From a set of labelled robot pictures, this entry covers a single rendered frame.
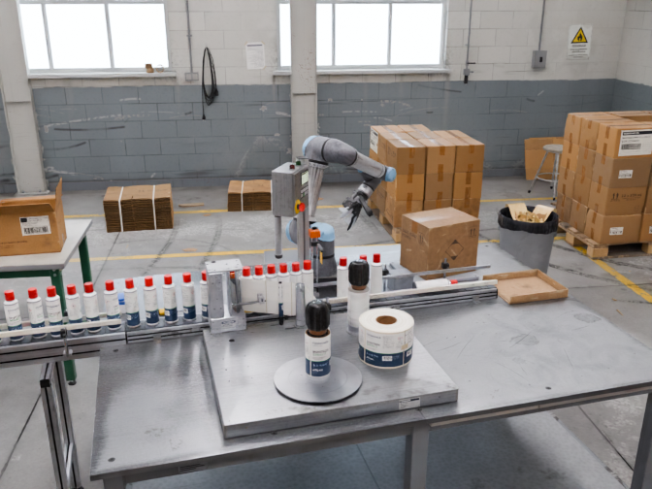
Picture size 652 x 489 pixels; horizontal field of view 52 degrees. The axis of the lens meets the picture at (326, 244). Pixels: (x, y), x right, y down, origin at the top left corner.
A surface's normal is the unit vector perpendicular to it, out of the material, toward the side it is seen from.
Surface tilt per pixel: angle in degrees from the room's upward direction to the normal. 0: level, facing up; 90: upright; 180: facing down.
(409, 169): 91
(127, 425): 0
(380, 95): 90
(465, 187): 90
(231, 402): 0
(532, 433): 1
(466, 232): 90
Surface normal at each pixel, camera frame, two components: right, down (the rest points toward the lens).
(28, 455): 0.00, -0.94
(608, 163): -0.98, 0.06
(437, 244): 0.44, 0.31
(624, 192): 0.17, 0.30
